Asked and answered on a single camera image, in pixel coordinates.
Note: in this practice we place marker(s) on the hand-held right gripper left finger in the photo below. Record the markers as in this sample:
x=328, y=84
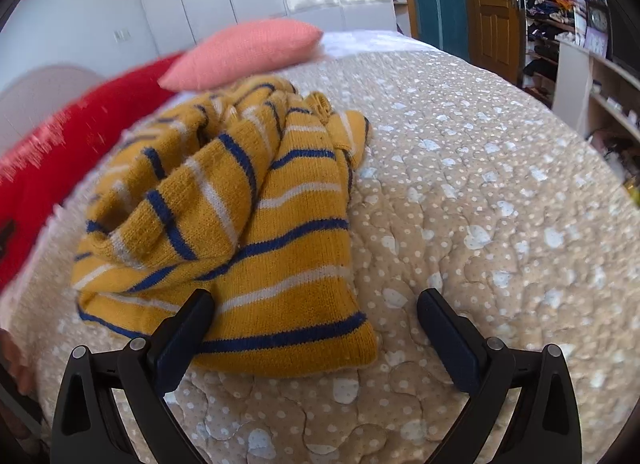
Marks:
x=182, y=339

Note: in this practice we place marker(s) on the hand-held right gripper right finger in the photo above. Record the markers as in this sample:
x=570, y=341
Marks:
x=448, y=339

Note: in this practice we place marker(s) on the yellow striped knit sweater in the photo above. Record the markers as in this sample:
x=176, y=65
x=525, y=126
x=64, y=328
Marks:
x=240, y=244

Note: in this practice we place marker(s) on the person's left hand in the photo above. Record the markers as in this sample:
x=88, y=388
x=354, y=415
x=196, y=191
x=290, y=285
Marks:
x=15, y=359

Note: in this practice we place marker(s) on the beige dotted bedspread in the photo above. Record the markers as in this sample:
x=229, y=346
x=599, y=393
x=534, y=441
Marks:
x=475, y=219

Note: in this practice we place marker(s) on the red embroidered pillow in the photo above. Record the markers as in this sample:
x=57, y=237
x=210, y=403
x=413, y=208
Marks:
x=55, y=143

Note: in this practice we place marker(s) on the white bed headboard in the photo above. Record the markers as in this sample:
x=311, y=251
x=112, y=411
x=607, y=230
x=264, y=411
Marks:
x=40, y=93

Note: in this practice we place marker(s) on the white desk shelf unit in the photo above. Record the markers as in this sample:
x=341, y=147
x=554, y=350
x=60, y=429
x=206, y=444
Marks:
x=590, y=83

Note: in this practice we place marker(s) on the pink ribbed pillow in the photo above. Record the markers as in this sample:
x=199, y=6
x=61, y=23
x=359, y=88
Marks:
x=245, y=53

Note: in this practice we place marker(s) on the white bed sheet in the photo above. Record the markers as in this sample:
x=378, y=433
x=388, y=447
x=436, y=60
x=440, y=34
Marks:
x=370, y=42

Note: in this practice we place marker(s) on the wooden door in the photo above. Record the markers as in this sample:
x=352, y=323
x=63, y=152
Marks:
x=492, y=13

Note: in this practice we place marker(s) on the purple alarm clock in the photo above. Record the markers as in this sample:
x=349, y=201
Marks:
x=598, y=42

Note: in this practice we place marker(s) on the dark wooden clock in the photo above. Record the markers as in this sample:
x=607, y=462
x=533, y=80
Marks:
x=597, y=16

